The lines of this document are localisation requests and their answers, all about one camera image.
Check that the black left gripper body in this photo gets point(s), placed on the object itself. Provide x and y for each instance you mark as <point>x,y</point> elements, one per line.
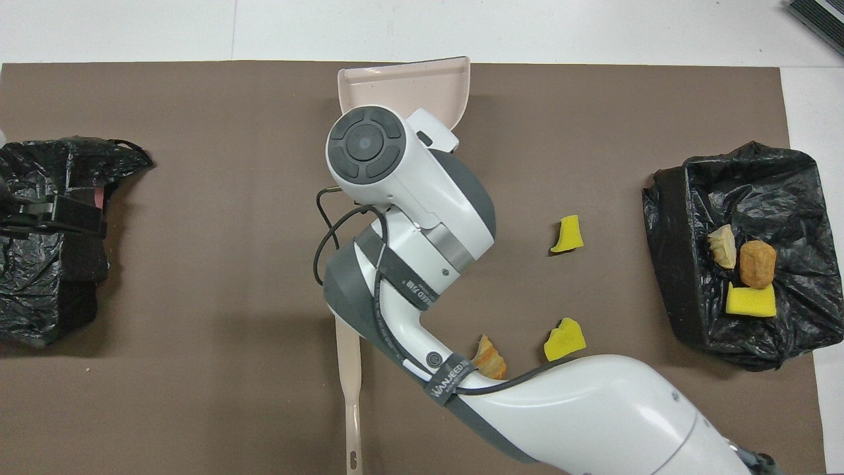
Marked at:
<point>39,211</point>

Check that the beige brush with black bristles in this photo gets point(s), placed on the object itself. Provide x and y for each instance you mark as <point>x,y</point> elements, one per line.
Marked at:
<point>348,369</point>

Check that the beige plastic dustpan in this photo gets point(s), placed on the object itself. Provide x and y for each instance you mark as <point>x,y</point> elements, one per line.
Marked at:
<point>395,86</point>

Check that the small orange croissant piece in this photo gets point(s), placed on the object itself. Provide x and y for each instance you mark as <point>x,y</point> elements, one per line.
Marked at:
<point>491,359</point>

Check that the yellow sponge piece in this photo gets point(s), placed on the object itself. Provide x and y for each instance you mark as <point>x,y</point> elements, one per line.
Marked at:
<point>564,343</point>
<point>567,236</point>
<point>750,302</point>

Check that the striped croissant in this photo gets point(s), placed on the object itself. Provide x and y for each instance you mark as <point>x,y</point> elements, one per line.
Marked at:
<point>723,247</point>

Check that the brown bread roll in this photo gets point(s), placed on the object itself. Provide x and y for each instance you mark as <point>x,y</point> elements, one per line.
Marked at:
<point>757,264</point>

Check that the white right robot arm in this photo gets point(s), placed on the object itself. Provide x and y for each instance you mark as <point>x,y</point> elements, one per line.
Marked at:
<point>409,185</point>

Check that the crumpled black bag-lined bin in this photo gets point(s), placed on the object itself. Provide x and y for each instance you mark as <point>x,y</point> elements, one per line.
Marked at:
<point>39,297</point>

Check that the boxy black bag-lined bin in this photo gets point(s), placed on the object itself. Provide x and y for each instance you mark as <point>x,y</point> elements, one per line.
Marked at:
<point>679,264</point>

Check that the brown table mat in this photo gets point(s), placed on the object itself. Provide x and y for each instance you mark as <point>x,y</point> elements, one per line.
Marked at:
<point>198,119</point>

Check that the dark ribbed panel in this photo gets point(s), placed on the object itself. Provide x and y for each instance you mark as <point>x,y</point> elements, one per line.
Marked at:
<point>824,16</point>

